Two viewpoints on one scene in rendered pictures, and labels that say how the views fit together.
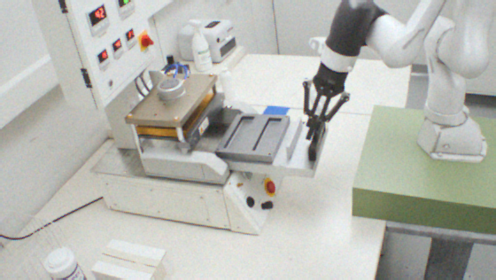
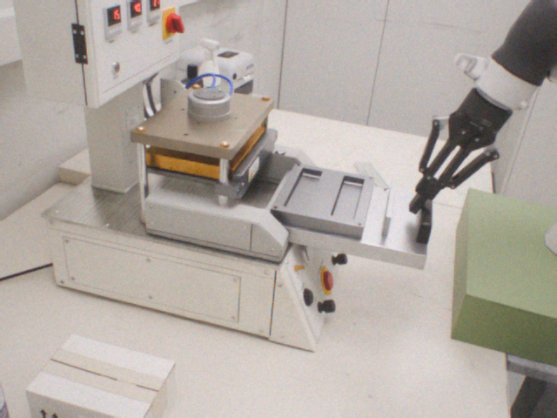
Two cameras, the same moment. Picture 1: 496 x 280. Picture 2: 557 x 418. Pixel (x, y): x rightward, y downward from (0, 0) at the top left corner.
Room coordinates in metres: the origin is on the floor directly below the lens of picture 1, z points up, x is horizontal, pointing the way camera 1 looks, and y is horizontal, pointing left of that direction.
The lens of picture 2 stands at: (0.22, 0.25, 1.47)
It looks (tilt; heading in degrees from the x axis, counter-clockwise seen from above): 31 degrees down; 348
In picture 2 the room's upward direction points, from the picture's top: 5 degrees clockwise
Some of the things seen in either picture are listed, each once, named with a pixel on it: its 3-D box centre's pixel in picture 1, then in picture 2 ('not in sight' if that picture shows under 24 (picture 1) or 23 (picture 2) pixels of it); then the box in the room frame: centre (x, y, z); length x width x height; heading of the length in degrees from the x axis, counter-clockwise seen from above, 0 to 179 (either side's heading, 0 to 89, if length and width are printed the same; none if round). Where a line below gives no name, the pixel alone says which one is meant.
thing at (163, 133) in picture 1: (176, 105); (211, 133); (1.17, 0.19, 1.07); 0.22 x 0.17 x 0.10; 156
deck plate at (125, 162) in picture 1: (175, 144); (191, 196); (1.18, 0.22, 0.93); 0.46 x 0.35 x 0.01; 66
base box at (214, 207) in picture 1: (195, 165); (213, 232); (1.18, 0.18, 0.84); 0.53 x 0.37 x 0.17; 66
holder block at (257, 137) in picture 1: (253, 136); (325, 197); (1.07, -0.02, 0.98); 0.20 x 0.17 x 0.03; 156
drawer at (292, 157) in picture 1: (270, 140); (349, 207); (1.05, -0.07, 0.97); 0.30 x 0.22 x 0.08; 66
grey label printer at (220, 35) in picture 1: (207, 39); (216, 75); (2.17, 0.11, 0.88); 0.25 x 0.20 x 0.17; 57
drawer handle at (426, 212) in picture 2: (317, 138); (425, 212); (1.00, -0.19, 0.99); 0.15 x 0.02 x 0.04; 156
